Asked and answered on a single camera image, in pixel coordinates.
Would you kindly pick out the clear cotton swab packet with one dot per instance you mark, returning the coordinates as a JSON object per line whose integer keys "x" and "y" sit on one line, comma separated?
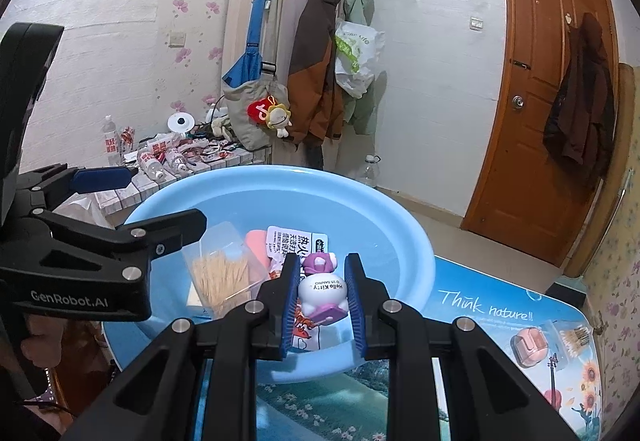
{"x": 575, "y": 338}

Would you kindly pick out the dark brown jacket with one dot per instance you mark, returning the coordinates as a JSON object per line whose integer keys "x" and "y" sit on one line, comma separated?
{"x": 580, "y": 111}

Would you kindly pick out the light blue plastic basin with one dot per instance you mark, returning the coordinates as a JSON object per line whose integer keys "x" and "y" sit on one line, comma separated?
{"x": 360, "y": 221}

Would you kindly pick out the printed blue table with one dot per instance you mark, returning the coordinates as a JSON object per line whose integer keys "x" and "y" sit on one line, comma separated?
{"x": 480, "y": 336}

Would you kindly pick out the white stuffed toy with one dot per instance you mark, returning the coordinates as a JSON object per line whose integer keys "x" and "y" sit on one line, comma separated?
{"x": 222, "y": 127}

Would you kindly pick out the pink rounded case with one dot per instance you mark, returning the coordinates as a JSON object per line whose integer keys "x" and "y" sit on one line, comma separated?
{"x": 530, "y": 346}

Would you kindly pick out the white plastic bag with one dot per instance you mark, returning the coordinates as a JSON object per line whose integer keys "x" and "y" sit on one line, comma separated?
{"x": 357, "y": 71}

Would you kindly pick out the clear toothpick box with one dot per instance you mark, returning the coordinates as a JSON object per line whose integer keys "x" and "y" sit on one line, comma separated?
{"x": 220, "y": 271}

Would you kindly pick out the red plush charm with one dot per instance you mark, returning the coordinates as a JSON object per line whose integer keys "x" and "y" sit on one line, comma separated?
{"x": 257, "y": 111}

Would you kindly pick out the black door latch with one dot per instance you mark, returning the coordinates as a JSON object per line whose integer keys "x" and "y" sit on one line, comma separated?
{"x": 520, "y": 64}

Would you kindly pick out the large clear water jug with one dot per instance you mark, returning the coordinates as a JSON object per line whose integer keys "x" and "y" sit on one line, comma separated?
{"x": 369, "y": 171}

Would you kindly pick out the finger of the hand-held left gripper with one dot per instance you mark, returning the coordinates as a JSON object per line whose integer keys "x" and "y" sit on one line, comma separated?
{"x": 165, "y": 231}
{"x": 105, "y": 177}

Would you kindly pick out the red lobster print snack packet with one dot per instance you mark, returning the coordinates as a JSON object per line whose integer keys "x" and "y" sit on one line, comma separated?
{"x": 290, "y": 241}

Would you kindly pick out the white round device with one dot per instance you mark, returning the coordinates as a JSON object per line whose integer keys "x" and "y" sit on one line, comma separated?
{"x": 181, "y": 123}

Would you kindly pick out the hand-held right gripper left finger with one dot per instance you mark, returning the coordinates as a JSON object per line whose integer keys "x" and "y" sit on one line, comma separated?
{"x": 289, "y": 316}

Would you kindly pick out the pile of red white packets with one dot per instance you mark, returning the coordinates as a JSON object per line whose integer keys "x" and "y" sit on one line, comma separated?
{"x": 210, "y": 153}

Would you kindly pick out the metal rod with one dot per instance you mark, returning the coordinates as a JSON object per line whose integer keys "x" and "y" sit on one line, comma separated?
{"x": 621, "y": 193}

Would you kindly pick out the brown orange hooded jacket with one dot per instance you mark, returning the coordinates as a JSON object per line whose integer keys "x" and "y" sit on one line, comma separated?
{"x": 315, "y": 51}

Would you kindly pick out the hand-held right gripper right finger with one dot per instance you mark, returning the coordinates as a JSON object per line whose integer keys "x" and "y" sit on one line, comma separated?
{"x": 357, "y": 316}

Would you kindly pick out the black broom head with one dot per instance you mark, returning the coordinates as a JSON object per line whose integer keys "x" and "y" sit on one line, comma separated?
{"x": 565, "y": 297}

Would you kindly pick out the brown wooden door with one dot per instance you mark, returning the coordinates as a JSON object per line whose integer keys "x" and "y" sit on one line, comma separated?
{"x": 510, "y": 161}

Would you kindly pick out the white purple cat figurine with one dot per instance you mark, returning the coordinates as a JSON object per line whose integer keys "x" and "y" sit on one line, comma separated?
{"x": 322, "y": 291}

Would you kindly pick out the blue grey shoulder bag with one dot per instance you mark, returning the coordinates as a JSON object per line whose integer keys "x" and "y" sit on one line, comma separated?
{"x": 247, "y": 111}

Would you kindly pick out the white wall socket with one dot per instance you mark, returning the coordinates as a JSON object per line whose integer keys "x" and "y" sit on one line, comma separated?
{"x": 177, "y": 38}

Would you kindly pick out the white light switch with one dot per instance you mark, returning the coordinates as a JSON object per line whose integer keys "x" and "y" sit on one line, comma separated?
{"x": 476, "y": 23}

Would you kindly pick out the silver door knob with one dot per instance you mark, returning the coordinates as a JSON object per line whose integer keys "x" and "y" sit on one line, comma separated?
{"x": 518, "y": 101}

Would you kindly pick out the pink cylinder tube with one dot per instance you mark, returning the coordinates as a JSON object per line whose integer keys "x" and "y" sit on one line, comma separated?
{"x": 257, "y": 246}

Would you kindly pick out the yellow haired plush doll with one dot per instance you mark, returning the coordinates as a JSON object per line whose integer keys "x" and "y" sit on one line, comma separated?
{"x": 277, "y": 117}

